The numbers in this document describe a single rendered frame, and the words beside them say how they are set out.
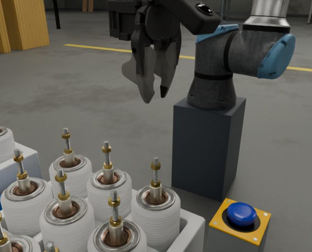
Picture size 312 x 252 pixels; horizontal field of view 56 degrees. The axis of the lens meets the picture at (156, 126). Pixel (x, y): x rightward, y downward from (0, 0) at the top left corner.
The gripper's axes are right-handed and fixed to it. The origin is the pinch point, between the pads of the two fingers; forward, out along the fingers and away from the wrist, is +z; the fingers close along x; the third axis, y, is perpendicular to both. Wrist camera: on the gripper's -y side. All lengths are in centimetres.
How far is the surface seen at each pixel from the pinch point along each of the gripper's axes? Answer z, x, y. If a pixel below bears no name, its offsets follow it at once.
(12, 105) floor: 46, -31, 144
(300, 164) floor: 46, -77, -7
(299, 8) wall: 23, -921, 268
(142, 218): 22.6, 4.7, -0.4
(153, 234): 25.9, 3.8, -2.1
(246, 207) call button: 13.3, 0.4, -17.2
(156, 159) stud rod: 12.4, 0.3, 0.2
